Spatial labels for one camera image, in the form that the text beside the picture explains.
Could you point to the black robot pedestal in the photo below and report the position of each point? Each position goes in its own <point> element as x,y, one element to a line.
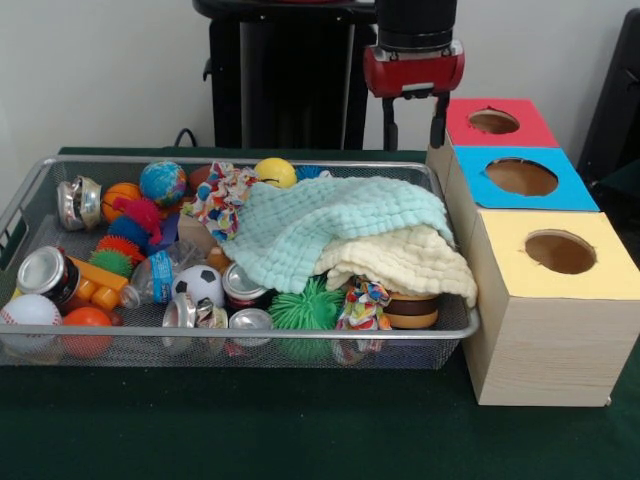
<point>280,75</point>

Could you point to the white baseball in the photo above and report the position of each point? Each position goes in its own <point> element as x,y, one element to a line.
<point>27,312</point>

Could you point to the clear mesh bin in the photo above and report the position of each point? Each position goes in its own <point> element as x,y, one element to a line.
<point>300,355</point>

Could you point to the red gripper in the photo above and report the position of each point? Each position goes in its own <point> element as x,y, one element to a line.
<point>415,72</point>

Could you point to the wooden box with three holes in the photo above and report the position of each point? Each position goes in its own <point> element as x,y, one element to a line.
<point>550,350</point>

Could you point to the globe print ball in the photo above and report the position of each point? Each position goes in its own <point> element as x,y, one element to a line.
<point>162,182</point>

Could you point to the orange ball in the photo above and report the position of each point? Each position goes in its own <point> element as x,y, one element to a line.
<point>85,320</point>

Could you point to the toy hamburger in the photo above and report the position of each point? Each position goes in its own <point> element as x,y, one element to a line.
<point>410,310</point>

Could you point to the black chair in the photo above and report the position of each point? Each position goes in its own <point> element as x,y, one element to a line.
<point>620,100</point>

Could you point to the green spiky ball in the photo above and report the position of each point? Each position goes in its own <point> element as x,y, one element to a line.
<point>305,307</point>

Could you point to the cream waffle cloth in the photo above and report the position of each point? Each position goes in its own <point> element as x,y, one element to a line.
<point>425,270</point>

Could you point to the orange plastic toy block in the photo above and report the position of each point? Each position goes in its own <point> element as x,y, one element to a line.
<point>100,287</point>

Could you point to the small soccer ball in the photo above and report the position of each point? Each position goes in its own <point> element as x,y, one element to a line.
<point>197,284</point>

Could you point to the yellow smiley ball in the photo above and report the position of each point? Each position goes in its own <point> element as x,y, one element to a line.
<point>275,170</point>

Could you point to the mint green cloth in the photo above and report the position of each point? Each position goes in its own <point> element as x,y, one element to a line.
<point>325,220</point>

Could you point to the dark green table cloth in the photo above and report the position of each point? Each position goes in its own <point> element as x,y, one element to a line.
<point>300,425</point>

